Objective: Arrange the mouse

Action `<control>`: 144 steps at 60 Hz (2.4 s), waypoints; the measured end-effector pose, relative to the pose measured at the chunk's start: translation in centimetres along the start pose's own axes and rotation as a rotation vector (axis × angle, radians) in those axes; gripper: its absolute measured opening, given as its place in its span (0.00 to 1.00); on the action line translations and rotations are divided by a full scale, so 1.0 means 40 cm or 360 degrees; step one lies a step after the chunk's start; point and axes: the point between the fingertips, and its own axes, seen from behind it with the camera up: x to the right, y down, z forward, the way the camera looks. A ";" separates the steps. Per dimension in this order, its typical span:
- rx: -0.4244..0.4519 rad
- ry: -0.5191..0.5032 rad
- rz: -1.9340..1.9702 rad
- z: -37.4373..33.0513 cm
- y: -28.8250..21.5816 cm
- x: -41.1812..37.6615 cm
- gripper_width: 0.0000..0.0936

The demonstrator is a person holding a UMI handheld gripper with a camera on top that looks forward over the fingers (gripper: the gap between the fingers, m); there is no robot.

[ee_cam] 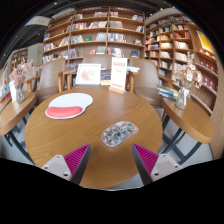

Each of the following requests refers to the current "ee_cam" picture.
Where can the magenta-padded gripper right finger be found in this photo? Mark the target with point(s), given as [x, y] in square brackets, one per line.
[146, 159]

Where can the small white card sign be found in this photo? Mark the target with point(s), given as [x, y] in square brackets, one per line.
[12, 91]

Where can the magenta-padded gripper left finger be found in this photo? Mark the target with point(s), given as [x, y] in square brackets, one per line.
[76, 159]

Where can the wide wooden bookshelf unit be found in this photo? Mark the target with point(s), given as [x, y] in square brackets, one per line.
[100, 33]

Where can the stack of books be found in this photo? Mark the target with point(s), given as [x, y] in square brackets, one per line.
[167, 92]

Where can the light blue book stack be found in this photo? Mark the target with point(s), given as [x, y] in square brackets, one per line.
[133, 69]

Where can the orange book display stand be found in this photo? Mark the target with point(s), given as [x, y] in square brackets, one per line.
[4, 88]

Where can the glass vase pale dried flowers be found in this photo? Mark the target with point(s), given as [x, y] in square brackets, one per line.
[186, 76]

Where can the wooden bookshelf with yellow poster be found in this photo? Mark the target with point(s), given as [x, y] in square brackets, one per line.
[173, 43]

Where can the distant wooden bookshelf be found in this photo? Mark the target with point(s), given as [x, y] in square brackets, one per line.
[19, 58]

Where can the white mouse pad red rest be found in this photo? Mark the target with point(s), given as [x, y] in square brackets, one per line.
[71, 101]

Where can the glass vase pink dried flowers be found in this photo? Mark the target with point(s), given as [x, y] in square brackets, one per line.
[20, 75]

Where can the white framed floral picture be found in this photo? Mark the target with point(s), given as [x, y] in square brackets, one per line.
[88, 74]

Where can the transparent computer mouse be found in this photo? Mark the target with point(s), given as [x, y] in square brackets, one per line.
[119, 133]

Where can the white sign with wooden base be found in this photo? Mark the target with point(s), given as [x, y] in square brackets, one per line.
[118, 73]

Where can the round wooden side table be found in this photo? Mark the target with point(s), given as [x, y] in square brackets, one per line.
[188, 118]
[15, 113]

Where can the dark cover book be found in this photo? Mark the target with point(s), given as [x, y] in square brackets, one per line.
[105, 75]

